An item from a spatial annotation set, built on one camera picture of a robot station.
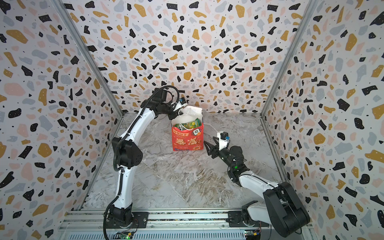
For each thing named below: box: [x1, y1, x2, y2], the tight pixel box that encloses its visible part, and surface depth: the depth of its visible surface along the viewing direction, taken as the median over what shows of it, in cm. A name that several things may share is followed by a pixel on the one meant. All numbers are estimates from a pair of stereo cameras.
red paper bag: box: [171, 106, 204, 152], surface depth 92 cm
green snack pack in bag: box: [173, 118, 202, 131], surface depth 96 cm
